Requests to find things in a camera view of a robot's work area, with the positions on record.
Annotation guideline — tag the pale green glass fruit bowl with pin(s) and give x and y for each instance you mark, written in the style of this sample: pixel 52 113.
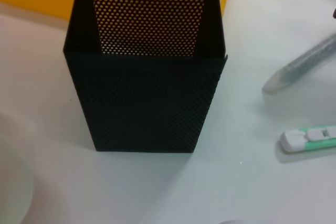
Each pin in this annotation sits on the pale green glass fruit bowl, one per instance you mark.
pixel 13 182

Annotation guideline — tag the grey pen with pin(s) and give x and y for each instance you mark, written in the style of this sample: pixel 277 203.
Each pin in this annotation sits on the grey pen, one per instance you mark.
pixel 302 66

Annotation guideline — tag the black mesh pen holder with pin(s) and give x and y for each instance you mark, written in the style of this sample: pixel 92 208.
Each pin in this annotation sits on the black mesh pen holder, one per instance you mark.
pixel 144 103

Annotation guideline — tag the green utility knife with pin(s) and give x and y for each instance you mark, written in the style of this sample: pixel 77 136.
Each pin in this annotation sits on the green utility knife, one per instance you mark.
pixel 304 140

